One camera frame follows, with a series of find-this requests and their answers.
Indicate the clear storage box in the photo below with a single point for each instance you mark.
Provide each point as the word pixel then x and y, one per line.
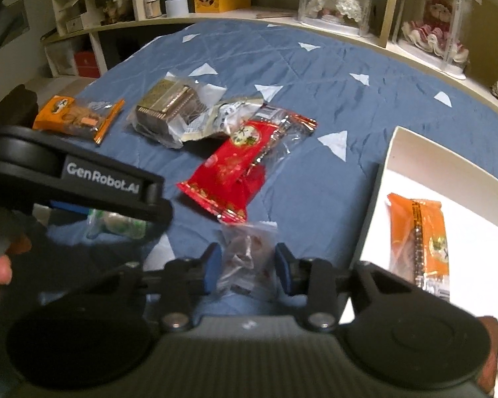
pixel 61 61

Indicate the white cup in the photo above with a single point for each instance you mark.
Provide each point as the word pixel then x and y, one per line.
pixel 176 7

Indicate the small lidded jar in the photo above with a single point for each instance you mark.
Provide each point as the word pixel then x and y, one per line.
pixel 152 6

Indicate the red snack packet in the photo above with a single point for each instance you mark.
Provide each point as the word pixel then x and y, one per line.
pixel 236 161

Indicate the olive brown snack packet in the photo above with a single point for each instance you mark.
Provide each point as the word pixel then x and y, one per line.
pixel 170 105

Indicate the wooden stick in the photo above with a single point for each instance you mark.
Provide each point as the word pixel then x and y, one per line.
pixel 276 13

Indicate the clear silver snack packet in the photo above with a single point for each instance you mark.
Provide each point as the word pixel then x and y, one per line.
pixel 236 114

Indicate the red box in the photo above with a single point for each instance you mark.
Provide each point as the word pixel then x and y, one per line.
pixel 87 64

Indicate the small green snack packet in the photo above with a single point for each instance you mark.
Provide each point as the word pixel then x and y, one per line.
pixel 116 226

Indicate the small clear snack packet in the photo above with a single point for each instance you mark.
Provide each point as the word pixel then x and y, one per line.
pixel 247 257

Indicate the short orange snack packet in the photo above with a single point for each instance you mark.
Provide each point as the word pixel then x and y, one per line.
pixel 72 118

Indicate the white shallow tray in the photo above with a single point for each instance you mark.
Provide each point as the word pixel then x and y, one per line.
pixel 460 199

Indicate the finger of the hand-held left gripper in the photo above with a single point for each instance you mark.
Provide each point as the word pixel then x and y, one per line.
pixel 149 213

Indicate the wooden shelf unit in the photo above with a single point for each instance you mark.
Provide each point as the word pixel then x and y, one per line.
pixel 240 18

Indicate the brown figurine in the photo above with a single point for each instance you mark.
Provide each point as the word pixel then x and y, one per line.
pixel 118 6

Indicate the person's left hand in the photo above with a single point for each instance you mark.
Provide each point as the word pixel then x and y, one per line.
pixel 0 271

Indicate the pink doll in clear case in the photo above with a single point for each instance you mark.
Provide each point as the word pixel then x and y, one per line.
pixel 435 25

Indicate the small white drawer box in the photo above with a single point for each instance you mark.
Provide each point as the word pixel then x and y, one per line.
pixel 74 24

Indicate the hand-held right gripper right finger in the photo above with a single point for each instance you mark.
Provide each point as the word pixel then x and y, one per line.
pixel 283 271

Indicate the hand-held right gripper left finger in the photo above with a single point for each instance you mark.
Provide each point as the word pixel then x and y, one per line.
pixel 212 269

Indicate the blue blanket with white triangles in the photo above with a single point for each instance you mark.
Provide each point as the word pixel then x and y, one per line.
pixel 294 74

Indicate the white doll in clear case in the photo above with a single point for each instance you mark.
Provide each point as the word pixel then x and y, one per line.
pixel 336 0

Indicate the long orange snack packet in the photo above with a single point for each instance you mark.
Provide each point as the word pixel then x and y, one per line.
pixel 423 240

